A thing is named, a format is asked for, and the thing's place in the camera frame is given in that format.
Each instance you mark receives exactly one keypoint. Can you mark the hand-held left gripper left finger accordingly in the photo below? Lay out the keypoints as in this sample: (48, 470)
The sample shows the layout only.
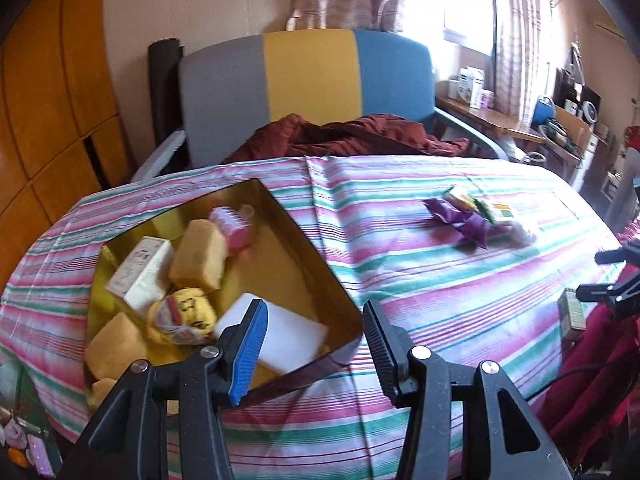
(247, 355)

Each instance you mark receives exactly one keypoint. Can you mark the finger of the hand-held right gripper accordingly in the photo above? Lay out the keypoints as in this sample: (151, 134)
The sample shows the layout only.
(612, 256)
(605, 291)

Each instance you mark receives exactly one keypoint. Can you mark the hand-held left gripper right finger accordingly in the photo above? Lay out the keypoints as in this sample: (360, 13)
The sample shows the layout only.
(382, 355)

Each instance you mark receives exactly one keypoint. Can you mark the small green box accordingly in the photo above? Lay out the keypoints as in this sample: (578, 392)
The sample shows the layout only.
(571, 312)

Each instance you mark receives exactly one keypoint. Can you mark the white foam block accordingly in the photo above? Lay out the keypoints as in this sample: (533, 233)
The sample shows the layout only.
(285, 335)

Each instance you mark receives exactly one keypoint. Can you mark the yellow plush toy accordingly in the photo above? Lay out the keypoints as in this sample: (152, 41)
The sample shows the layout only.
(185, 317)

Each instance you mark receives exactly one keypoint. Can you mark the gold tray box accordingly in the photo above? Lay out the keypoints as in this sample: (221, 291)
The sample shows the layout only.
(300, 280)

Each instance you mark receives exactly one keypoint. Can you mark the yellow sponge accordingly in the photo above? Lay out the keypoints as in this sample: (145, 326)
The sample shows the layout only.
(100, 392)
(197, 260)
(117, 347)

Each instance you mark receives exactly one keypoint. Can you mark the green yellow snack packet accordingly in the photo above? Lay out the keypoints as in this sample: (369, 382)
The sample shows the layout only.
(462, 201)
(497, 212)

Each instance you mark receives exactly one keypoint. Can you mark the pink plastic bottle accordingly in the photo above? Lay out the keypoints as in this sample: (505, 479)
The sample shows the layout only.
(235, 227)

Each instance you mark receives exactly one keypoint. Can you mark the white carton box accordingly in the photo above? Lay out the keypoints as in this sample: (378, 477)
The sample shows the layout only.
(140, 275)

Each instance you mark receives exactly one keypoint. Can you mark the purple wrapper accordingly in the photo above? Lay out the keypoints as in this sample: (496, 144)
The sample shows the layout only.
(462, 222)

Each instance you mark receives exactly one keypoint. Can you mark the red cloth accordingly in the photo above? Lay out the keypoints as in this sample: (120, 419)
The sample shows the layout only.
(600, 375)

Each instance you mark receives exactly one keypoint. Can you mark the striped tablecloth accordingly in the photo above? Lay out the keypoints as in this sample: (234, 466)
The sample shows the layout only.
(450, 285)

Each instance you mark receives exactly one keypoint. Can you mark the wooden side table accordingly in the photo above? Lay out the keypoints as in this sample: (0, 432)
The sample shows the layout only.
(495, 117)

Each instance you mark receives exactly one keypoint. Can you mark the pink small box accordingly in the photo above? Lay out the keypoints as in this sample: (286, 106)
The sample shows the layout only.
(486, 99)

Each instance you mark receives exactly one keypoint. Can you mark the white medicine box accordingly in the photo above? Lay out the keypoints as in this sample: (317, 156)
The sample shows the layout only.
(472, 87)

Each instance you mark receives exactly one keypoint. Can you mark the red-brown cloth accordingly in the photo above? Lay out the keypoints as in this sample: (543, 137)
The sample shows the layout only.
(350, 137)

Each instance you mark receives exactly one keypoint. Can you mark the pink soft block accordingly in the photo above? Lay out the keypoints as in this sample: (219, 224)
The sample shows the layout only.
(40, 455)

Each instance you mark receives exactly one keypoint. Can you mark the white jar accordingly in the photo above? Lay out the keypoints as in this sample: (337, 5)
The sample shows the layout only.
(454, 88)

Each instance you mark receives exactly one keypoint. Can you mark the small orange item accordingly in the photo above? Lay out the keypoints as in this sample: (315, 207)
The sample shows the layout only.
(16, 457)

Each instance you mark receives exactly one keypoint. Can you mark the grey yellow blue chair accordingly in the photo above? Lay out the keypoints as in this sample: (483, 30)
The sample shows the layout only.
(310, 75)

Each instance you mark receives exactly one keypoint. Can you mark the wooden wardrobe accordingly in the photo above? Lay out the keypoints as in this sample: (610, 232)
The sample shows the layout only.
(45, 110)

